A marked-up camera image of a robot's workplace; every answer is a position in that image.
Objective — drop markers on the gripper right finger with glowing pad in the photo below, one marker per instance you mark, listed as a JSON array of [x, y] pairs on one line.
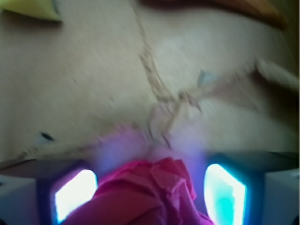
[[253, 188]]

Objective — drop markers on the red paper ball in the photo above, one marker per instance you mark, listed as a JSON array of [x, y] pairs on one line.
[[143, 193]]

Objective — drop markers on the yellow sponge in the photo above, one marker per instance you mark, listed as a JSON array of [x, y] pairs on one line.
[[39, 9]]

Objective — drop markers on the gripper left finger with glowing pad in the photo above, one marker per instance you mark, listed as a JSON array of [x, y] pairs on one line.
[[44, 192]]

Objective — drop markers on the brown conch seashell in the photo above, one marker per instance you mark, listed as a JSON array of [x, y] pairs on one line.
[[260, 10]]

